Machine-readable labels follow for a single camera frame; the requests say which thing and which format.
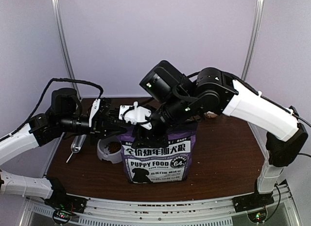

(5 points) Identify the brown pet food kibble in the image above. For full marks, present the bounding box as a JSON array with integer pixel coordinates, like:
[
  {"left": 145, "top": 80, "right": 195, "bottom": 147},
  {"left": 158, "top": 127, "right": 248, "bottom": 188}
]
[{"left": 105, "top": 141, "right": 121, "bottom": 154}]

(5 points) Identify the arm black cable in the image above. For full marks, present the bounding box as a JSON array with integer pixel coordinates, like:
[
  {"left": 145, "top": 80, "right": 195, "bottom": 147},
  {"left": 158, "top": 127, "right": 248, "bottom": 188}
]
[
  {"left": 0, "top": 77, "right": 104, "bottom": 139},
  {"left": 290, "top": 105, "right": 311, "bottom": 156}
]

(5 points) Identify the right aluminium corner post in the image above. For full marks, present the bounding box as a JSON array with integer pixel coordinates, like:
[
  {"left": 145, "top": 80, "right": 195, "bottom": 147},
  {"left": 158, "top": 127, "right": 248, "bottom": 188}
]
[{"left": 241, "top": 0, "right": 264, "bottom": 81}]

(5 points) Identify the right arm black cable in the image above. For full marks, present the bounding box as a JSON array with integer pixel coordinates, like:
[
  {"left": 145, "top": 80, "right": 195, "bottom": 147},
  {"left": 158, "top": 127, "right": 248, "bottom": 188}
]
[{"left": 290, "top": 105, "right": 311, "bottom": 156}]

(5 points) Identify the aluminium corner post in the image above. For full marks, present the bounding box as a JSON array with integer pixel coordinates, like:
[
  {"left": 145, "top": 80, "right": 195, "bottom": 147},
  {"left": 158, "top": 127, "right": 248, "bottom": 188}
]
[
  {"left": 51, "top": 0, "right": 82, "bottom": 98},
  {"left": 241, "top": 0, "right": 264, "bottom": 81}
]

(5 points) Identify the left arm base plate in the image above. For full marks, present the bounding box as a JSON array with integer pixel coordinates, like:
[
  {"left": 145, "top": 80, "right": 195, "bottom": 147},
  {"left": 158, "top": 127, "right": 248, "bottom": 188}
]
[{"left": 44, "top": 189, "right": 87, "bottom": 213}]

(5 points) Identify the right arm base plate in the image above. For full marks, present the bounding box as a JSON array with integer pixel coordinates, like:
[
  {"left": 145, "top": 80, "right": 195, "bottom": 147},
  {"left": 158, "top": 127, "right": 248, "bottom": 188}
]
[{"left": 232, "top": 193, "right": 274, "bottom": 212}]

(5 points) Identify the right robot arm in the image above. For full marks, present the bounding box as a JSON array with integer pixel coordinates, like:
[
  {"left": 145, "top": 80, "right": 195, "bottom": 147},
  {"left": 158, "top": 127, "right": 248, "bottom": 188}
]
[{"left": 131, "top": 60, "right": 308, "bottom": 208}]

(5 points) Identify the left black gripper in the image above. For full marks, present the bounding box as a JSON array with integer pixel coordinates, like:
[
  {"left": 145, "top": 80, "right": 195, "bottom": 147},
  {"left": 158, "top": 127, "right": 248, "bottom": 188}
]
[{"left": 58, "top": 113, "right": 125, "bottom": 145}]

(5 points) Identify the grey double pet bowl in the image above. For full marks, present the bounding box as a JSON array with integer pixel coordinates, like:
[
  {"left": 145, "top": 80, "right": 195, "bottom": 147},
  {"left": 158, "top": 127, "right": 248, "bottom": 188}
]
[{"left": 97, "top": 136, "right": 122, "bottom": 164}]

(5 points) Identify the aluminium front rail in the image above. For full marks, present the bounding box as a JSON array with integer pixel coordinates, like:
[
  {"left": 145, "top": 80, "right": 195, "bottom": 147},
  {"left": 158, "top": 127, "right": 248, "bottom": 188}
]
[{"left": 21, "top": 184, "right": 299, "bottom": 226}]

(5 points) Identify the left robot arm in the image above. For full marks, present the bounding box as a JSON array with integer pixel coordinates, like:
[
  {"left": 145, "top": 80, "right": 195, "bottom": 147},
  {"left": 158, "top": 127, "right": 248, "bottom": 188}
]
[{"left": 0, "top": 87, "right": 126, "bottom": 209}]

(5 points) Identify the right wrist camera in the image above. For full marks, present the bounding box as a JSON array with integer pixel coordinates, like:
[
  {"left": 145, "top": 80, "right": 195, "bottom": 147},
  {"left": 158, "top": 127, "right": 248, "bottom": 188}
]
[{"left": 108, "top": 102, "right": 152, "bottom": 130}]

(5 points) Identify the metal food scoop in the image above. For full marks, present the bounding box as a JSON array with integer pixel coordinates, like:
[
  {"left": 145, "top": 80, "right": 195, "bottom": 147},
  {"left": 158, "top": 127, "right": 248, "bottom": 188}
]
[{"left": 66, "top": 135, "right": 86, "bottom": 163}]

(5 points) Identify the purple puppy food bag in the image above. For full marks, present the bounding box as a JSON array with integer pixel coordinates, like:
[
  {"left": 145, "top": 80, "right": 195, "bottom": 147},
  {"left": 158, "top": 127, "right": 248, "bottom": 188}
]
[{"left": 117, "top": 121, "right": 198, "bottom": 184}]

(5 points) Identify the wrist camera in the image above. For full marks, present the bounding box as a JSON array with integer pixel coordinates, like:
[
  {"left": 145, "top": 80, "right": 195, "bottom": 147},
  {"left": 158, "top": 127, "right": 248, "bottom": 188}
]
[
  {"left": 108, "top": 102, "right": 152, "bottom": 130},
  {"left": 88, "top": 98, "right": 118, "bottom": 129}
]

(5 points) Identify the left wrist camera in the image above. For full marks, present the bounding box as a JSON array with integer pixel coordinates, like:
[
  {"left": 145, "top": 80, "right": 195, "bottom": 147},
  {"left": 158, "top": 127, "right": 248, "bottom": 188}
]
[{"left": 88, "top": 98, "right": 118, "bottom": 129}]

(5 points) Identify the white ceramic bowl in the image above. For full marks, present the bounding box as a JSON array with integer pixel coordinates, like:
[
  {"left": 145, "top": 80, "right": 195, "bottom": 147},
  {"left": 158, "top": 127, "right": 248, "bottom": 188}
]
[{"left": 204, "top": 112, "right": 218, "bottom": 119}]

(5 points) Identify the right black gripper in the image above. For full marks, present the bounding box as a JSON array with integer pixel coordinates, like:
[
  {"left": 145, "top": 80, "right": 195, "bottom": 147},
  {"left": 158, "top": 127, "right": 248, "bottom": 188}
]
[{"left": 130, "top": 93, "right": 195, "bottom": 149}]

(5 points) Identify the left aluminium corner post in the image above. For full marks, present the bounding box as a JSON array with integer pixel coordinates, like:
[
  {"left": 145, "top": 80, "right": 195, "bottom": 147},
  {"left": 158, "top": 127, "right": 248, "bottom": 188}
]
[{"left": 51, "top": 0, "right": 82, "bottom": 98}]

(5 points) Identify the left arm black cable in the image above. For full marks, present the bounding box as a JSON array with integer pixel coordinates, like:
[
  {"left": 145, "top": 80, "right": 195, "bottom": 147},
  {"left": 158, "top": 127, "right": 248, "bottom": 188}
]
[{"left": 0, "top": 77, "right": 104, "bottom": 139}]

